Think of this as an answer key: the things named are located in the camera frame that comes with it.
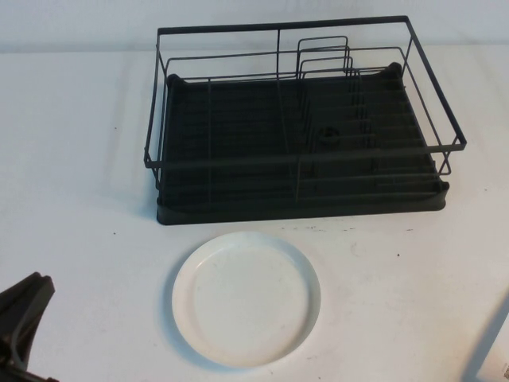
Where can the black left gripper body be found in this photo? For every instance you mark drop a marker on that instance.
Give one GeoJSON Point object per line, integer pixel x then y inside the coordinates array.
{"type": "Point", "coordinates": [12, 366]}

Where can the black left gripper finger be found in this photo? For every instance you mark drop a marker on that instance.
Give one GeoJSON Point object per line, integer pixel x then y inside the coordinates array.
{"type": "Point", "coordinates": [20, 294]}
{"type": "Point", "coordinates": [37, 302]}

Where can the white round plate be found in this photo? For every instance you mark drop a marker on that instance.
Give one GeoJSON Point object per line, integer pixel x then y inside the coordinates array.
{"type": "Point", "coordinates": [246, 298]}

